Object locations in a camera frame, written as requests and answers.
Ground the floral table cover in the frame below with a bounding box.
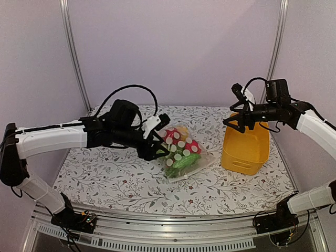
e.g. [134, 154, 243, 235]
[54, 106, 296, 215]

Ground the left aluminium post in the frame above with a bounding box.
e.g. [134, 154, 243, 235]
[59, 0, 92, 112]

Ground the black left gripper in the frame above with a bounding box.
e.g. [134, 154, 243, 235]
[113, 125, 171, 161]

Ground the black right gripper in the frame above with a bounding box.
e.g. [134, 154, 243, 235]
[224, 100, 280, 133]

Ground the green leafy vegetable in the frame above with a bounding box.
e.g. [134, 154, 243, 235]
[165, 167, 184, 179]

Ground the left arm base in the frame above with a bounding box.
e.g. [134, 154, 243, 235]
[51, 208, 97, 234]

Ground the red tomato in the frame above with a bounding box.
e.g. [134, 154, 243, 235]
[160, 128, 181, 144]

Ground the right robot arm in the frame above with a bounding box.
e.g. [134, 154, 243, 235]
[223, 78, 335, 229]

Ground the aluminium post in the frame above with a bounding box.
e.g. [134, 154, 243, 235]
[259, 0, 289, 103]
[59, 0, 92, 112]

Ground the yellow lemon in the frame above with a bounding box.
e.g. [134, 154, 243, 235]
[176, 125, 189, 141]

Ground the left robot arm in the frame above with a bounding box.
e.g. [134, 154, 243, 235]
[1, 99, 170, 228]

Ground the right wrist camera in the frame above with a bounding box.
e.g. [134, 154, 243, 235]
[232, 83, 256, 111]

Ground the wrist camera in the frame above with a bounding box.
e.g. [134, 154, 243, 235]
[141, 113, 170, 139]
[232, 83, 256, 111]

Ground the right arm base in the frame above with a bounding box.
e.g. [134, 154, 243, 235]
[253, 211, 299, 247]

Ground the right aluminium post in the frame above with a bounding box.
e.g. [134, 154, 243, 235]
[259, 0, 289, 103]

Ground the aluminium front rail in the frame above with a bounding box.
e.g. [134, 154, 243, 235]
[23, 203, 331, 251]

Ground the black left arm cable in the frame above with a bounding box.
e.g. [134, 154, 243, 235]
[93, 84, 159, 119]

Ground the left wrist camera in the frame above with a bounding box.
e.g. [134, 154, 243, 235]
[141, 113, 170, 139]

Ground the clear zip top bag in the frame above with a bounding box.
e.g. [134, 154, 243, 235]
[159, 125, 215, 182]

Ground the yellow plastic basket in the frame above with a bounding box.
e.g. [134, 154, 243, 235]
[221, 122, 270, 176]

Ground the green bitter gourd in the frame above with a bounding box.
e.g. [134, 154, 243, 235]
[172, 154, 201, 169]

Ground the red fruit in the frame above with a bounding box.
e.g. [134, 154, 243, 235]
[184, 138, 202, 154]

